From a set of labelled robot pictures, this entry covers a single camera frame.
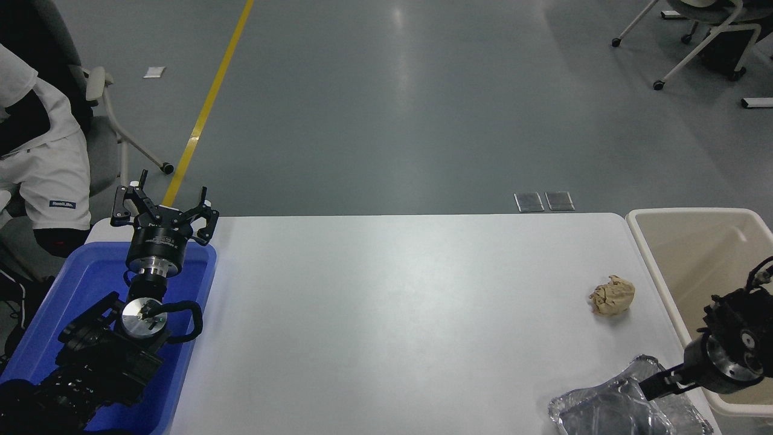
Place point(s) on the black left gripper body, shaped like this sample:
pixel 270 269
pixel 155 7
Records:
pixel 158 241

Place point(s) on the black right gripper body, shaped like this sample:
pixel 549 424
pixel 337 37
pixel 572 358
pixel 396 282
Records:
pixel 700 368

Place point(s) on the silver foil plate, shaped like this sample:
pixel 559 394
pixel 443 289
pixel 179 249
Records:
pixel 604 411

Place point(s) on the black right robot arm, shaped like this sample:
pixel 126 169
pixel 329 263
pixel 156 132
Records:
pixel 740 326

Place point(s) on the metal floor cover plate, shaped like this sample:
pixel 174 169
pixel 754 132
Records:
pixel 529 202
pixel 560 201

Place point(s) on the grey office chair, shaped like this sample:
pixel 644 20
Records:
pixel 102 145

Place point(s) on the blue plastic tray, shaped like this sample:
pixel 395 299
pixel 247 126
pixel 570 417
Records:
pixel 84 284

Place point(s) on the seated person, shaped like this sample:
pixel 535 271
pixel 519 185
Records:
pixel 51 175

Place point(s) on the crumpled tan paper ball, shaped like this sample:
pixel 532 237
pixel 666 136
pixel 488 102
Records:
pixel 613 296

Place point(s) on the large pale bin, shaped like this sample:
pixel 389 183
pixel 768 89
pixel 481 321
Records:
pixel 682 254

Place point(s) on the white bar on floor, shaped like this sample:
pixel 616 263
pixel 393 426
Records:
pixel 758 103

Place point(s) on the white-framed wheeled chair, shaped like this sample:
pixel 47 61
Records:
pixel 721 27

